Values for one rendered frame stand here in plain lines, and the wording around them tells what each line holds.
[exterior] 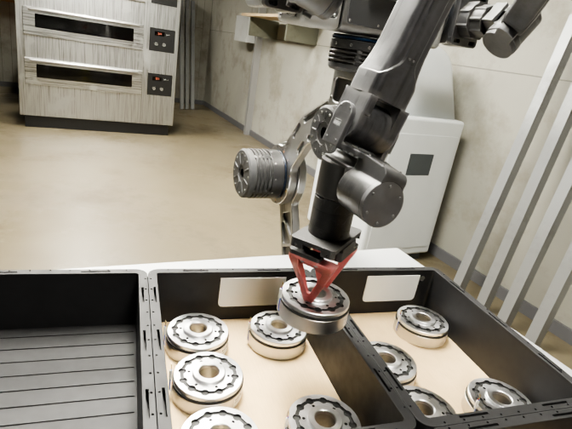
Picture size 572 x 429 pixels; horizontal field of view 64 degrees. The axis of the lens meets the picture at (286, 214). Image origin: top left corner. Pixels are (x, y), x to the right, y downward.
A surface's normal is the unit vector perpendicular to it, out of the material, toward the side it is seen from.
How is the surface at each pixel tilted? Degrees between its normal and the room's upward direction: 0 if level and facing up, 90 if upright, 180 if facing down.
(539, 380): 90
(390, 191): 91
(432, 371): 0
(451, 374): 0
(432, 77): 71
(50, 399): 0
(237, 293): 90
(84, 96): 90
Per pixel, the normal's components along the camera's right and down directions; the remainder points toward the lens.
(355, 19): 0.42, 0.37
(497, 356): -0.94, -0.04
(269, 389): 0.15, -0.93
